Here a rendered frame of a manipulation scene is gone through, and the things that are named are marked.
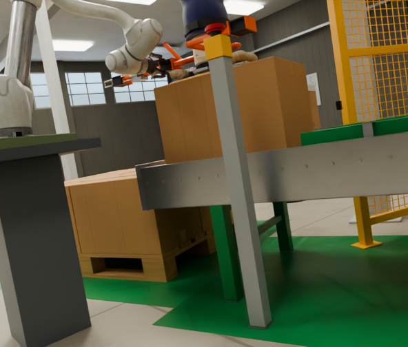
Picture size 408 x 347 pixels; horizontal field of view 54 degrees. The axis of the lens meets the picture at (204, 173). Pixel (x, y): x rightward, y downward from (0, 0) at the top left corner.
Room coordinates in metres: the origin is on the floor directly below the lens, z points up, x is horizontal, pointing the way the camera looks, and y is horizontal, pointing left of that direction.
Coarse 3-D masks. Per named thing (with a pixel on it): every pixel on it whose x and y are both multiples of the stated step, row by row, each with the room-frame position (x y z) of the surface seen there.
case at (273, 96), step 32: (256, 64) 1.60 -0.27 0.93; (288, 64) 1.69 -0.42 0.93; (160, 96) 1.86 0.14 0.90; (192, 96) 1.76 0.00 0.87; (256, 96) 1.61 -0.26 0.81; (288, 96) 1.64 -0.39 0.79; (160, 128) 1.87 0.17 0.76; (192, 128) 1.78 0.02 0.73; (256, 128) 1.62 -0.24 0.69; (288, 128) 1.60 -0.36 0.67; (192, 160) 1.79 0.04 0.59
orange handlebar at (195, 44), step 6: (204, 36) 1.65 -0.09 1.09; (192, 42) 1.68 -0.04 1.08; (198, 42) 1.67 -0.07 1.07; (192, 48) 1.74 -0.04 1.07; (198, 48) 1.77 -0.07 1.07; (204, 48) 1.80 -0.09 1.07; (234, 48) 1.89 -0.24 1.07; (180, 60) 2.02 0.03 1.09; (186, 60) 2.00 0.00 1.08; (192, 60) 1.98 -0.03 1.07; (126, 78) 2.22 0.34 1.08
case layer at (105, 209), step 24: (72, 192) 2.26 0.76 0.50; (96, 192) 2.16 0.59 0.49; (120, 192) 2.07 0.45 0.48; (72, 216) 2.28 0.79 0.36; (96, 216) 2.18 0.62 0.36; (120, 216) 2.08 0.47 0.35; (144, 216) 1.99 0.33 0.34; (168, 216) 2.04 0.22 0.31; (192, 216) 2.22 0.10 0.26; (96, 240) 2.20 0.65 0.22; (120, 240) 2.10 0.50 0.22; (144, 240) 2.01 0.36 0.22; (168, 240) 2.01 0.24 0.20
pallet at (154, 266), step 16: (192, 240) 2.22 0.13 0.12; (208, 240) 2.32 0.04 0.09; (80, 256) 2.28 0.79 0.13; (96, 256) 2.21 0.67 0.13; (112, 256) 2.14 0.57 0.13; (128, 256) 2.08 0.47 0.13; (144, 256) 2.02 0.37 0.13; (160, 256) 1.96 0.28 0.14; (96, 272) 2.26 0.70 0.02; (112, 272) 2.21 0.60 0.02; (128, 272) 2.16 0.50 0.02; (144, 272) 2.03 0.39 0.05; (160, 272) 1.97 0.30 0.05; (176, 272) 2.03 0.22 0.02
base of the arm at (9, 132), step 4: (8, 128) 1.52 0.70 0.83; (12, 128) 1.53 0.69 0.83; (16, 128) 1.53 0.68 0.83; (20, 128) 1.54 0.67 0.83; (24, 128) 1.56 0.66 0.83; (28, 128) 1.58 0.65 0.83; (0, 132) 1.52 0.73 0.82; (4, 132) 1.52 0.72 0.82; (8, 132) 1.52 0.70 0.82; (12, 132) 1.51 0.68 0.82; (16, 132) 1.52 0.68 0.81; (20, 132) 1.53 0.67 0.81; (24, 132) 1.55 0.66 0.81; (28, 132) 1.57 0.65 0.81; (32, 132) 1.61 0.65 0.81; (0, 136) 1.51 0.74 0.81; (4, 136) 1.51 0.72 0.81; (8, 136) 1.52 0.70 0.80; (12, 136) 1.51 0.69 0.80; (16, 136) 1.52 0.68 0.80
